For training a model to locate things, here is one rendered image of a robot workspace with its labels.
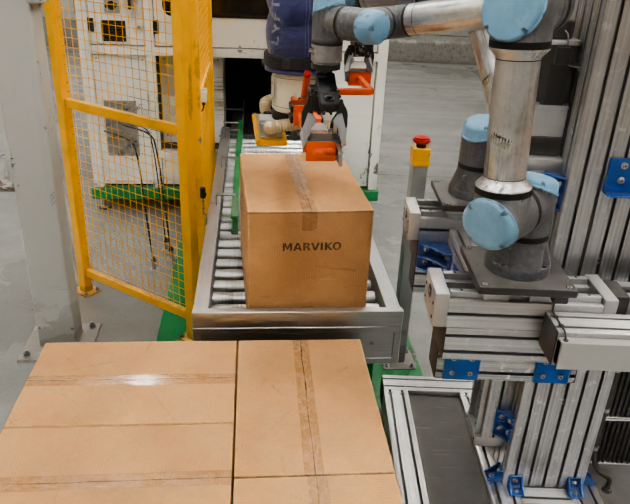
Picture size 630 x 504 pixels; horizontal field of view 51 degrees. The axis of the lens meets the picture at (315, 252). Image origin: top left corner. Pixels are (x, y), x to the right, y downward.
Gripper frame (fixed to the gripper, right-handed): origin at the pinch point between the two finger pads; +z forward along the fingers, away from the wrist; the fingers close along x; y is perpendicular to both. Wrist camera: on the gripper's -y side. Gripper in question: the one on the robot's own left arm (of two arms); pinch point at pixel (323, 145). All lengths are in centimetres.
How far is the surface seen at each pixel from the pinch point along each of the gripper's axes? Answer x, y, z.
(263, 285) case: 13, 30, 56
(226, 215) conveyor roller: 26, 129, 72
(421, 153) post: -50, 80, 26
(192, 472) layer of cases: 33, -37, 71
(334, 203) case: -9.8, 36.7, 29.9
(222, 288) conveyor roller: 27, 58, 72
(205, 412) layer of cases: 31, -15, 71
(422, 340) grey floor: -67, 99, 125
